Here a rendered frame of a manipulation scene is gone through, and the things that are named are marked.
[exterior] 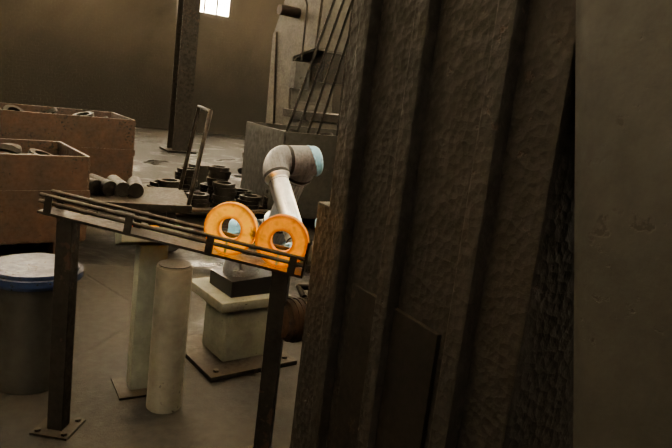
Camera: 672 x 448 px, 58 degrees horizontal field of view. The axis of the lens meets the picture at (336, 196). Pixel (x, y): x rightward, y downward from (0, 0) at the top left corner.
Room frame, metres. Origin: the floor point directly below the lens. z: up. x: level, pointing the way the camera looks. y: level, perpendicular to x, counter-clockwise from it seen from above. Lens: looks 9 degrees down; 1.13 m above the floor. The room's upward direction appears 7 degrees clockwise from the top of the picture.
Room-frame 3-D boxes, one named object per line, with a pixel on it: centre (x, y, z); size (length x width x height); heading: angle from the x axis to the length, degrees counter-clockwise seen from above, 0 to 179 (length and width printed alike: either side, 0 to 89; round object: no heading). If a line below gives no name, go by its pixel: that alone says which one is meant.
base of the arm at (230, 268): (2.46, 0.36, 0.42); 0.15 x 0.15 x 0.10
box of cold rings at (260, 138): (5.53, 0.15, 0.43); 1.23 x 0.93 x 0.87; 119
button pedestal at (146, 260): (2.09, 0.63, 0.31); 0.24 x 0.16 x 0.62; 121
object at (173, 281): (1.98, 0.51, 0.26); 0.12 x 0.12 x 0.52
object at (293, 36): (7.62, 0.36, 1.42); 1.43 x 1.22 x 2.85; 36
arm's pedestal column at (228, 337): (2.46, 0.36, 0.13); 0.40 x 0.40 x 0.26; 38
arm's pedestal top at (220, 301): (2.46, 0.36, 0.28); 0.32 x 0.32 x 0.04; 38
